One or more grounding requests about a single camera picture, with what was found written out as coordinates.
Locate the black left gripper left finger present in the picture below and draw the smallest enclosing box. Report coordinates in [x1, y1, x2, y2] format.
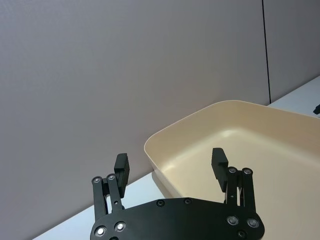
[91, 152, 131, 221]

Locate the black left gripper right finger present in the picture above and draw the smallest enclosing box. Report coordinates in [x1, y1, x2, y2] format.
[211, 147, 257, 214]

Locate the shallow cream plastic tray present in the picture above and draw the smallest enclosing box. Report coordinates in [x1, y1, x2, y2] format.
[143, 99, 320, 240]

